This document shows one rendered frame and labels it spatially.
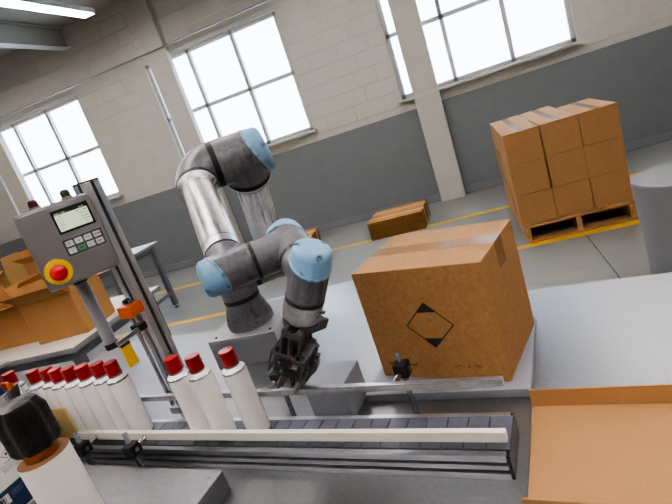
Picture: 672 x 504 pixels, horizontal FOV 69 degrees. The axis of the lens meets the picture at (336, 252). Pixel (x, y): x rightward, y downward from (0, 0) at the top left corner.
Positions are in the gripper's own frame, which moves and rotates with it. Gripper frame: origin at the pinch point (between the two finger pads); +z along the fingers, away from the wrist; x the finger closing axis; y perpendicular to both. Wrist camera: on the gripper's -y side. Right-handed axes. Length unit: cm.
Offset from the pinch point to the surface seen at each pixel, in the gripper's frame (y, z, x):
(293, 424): 3.3, 7.5, 2.3
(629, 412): -3, -20, 59
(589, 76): -567, -19, 105
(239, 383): 6.2, -1.3, -9.7
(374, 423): 3.5, -2.3, 18.7
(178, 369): 5.4, 2.9, -25.0
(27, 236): 2, -15, -67
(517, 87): -557, 7, 35
